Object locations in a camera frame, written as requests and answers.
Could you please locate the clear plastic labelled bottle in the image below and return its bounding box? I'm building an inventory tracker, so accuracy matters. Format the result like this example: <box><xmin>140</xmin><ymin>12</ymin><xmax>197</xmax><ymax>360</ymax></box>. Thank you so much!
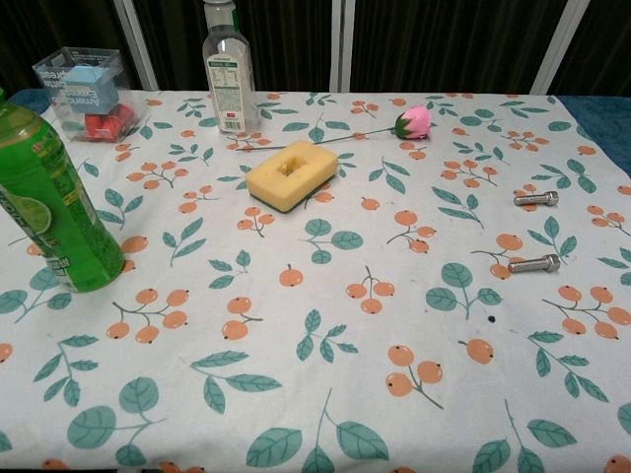
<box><xmin>202</xmin><ymin>0</ymin><xmax>258</xmax><ymax>136</ymax></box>

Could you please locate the silver partition post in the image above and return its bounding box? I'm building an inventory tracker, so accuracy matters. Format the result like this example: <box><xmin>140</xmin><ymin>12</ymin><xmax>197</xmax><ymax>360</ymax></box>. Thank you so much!
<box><xmin>529</xmin><ymin>0</ymin><xmax>593</xmax><ymax>96</ymax></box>
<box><xmin>328</xmin><ymin>0</ymin><xmax>355</xmax><ymax>94</ymax></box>
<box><xmin>111</xmin><ymin>0</ymin><xmax>160</xmax><ymax>92</ymax></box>

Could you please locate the clear plastic box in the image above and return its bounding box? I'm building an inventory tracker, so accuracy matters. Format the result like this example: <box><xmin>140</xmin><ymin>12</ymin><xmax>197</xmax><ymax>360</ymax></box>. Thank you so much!
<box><xmin>32</xmin><ymin>46</ymin><xmax>152</xmax><ymax>145</ymax></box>

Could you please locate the pink artificial rose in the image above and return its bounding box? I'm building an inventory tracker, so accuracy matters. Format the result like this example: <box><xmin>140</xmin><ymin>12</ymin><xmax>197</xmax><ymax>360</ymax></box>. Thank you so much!
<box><xmin>227</xmin><ymin>104</ymin><xmax>431</xmax><ymax>152</ymax></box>

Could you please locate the dark curtain panel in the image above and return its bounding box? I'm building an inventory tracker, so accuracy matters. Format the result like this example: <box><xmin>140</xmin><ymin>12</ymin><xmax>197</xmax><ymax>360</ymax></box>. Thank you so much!
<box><xmin>0</xmin><ymin>0</ymin><xmax>149</xmax><ymax>95</ymax></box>
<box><xmin>130</xmin><ymin>0</ymin><xmax>336</xmax><ymax>94</ymax></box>
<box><xmin>546</xmin><ymin>0</ymin><xmax>631</xmax><ymax>98</ymax></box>
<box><xmin>347</xmin><ymin>0</ymin><xmax>576</xmax><ymax>96</ymax></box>

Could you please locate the yellow sponge with hole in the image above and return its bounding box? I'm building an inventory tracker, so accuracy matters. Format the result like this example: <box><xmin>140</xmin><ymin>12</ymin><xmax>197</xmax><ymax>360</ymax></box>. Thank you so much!
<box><xmin>245</xmin><ymin>139</ymin><xmax>340</xmax><ymax>216</ymax></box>

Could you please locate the silver bolt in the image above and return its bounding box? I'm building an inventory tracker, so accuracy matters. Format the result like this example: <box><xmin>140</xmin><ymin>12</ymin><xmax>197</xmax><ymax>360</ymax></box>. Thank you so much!
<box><xmin>513</xmin><ymin>190</ymin><xmax>560</xmax><ymax>208</ymax></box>
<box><xmin>507</xmin><ymin>253</ymin><xmax>562</xmax><ymax>275</ymax></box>

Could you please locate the floral orange-print white tablecloth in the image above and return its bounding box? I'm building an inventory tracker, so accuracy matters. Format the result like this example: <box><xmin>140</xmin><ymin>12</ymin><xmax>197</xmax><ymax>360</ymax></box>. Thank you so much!
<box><xmin>0</xmin><ymin>90</ymin><xmax>631</xmax><ymax>473</ymax></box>

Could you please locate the light blue cube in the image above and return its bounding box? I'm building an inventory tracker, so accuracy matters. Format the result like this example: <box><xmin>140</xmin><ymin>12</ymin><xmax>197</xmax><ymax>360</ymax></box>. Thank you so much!
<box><xmin>69</xmin><ymin>63</ymin><xmax>120</xmax><ymax>106</ymax></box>

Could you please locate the green plastic drink bottle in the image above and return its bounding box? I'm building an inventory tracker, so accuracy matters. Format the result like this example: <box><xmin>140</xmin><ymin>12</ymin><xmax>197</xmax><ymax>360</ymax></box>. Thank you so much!
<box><xmin>0</xmin><ymin>87</ymin><xmax>126</xmax><ymax>294</ymax></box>

